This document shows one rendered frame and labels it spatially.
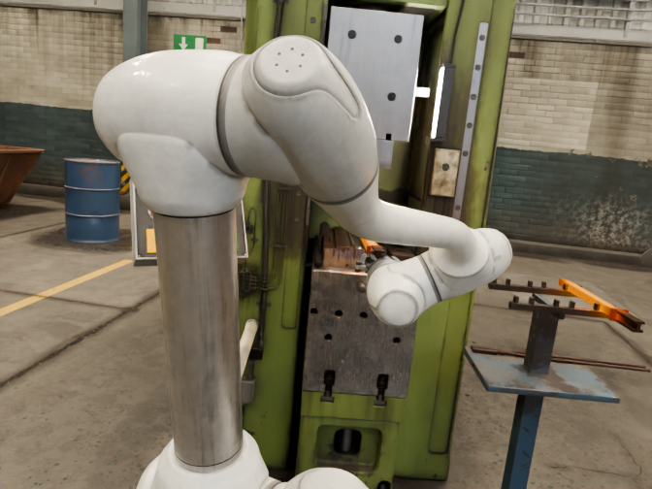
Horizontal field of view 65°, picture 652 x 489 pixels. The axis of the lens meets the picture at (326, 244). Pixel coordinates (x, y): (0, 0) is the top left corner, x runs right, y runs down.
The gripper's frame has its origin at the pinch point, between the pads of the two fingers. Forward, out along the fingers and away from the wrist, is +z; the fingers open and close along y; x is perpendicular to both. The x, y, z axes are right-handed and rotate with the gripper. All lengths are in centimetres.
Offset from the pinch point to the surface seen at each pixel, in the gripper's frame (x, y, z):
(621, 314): -11, 70, 3
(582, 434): -108, 129, 104
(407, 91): 46, 10, 45
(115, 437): -108, -95, 71
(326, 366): -50, -8, 37
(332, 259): -13.0, -9.5, 43.8
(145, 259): -11, -65, 15
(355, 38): 60, -9, 45
